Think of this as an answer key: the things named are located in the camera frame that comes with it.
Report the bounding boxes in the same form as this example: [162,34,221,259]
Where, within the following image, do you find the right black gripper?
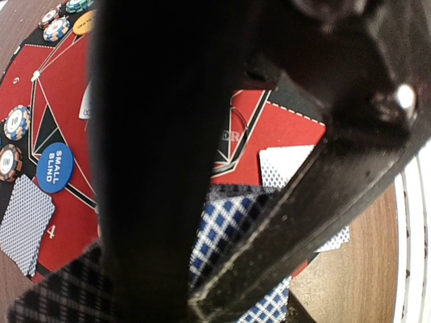
[89,1,430,322]

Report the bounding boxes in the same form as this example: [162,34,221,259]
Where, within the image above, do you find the card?
[1,175,55,277]
[258,145,350,253]
[78,81,92,120]

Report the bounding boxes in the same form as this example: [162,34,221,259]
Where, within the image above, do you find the orange big blind button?
[73,10,96,36]

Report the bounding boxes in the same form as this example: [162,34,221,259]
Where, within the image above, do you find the green chips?
[65,0,94,13]

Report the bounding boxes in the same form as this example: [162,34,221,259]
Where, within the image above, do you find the white chips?
[43,17,70,42]
[3,105,31,141]

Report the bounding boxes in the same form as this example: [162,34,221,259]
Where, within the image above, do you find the red black chips seat seven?
[38,8,61,29]

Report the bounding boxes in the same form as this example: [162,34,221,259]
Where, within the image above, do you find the blue small blind button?
[36,142,74,194]

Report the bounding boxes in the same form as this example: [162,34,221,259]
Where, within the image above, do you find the red black chips seat five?
[0,144,23,182]

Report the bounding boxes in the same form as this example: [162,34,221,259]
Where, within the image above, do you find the blue playing card deck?
[6,185,276,322]

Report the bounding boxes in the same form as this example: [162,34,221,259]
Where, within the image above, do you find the round red black poker mat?
[1,1,325,282]

